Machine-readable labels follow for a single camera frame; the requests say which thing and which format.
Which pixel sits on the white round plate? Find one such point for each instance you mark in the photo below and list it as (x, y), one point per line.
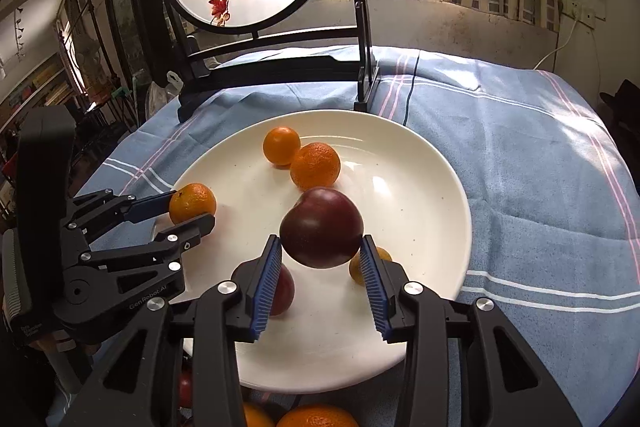
(405, 217)

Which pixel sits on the white wall socket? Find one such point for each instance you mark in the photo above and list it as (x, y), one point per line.
(576, 11)

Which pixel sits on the dark wooden cabinet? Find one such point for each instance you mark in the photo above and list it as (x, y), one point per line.
(127, 7)

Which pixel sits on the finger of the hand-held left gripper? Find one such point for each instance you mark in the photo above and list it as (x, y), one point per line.
(150, 205)
(172, 243)

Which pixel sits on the small orange mandarin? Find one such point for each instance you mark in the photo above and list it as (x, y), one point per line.
(356, 271)

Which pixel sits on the dark red plum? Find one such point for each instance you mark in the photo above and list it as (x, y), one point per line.
(283, 289)
(322, 227)
(185, 388)

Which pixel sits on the dark cloth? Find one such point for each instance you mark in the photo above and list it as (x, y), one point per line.
(617, 107)

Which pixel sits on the blue striped tablecloth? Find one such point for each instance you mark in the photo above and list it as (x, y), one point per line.
(525, 207)

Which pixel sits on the cluttered shelf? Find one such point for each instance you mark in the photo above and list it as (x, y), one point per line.
(35, 92)

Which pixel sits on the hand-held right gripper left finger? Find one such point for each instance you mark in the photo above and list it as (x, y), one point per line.
(267, 288)

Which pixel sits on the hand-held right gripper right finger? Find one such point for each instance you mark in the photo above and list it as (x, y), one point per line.
(372, 293)

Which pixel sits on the white plastic bag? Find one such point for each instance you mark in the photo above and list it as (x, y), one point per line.
(167, 88)

